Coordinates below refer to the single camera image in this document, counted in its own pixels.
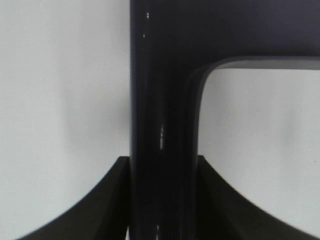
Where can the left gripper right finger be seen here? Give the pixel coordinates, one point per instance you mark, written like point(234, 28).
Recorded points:
point(224, 214)

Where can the grey plastic dustpan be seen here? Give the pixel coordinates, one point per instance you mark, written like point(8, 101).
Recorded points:
point(175, 44)

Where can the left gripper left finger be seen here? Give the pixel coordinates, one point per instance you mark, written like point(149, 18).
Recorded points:
point(103, 214)

